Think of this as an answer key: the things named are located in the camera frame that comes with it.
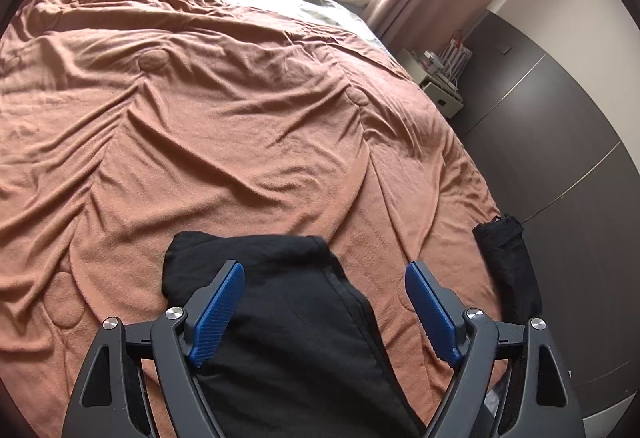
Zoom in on black shorts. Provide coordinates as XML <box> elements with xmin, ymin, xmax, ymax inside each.
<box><xmin>162</xmin><ymin>231</ymin><xmax>425</xmax><ymax>437</ymax></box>

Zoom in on folded black pants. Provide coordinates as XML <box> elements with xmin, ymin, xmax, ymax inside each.
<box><xmin>473</xmin><ymin>214</ymin><xmax>542</xmax><ymax>325</ymax></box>

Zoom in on dark wood wardrobe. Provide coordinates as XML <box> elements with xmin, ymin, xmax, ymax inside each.
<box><xmin>451</xmin><ymin>13</ymin><xmax>639</xmax><ymax>415</ymax></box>

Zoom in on cream bedside cabinet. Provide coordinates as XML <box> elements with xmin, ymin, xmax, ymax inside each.
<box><xmin>396</xmin><ymin>50</ymin><xmax>463</xmax><ymax>120</ymax></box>

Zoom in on brown bed blanket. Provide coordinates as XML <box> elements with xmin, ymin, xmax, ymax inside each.
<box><xmin>1</xmin><ymin>0</ymin><xmax>500</xmax><ymax>437</ymax></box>

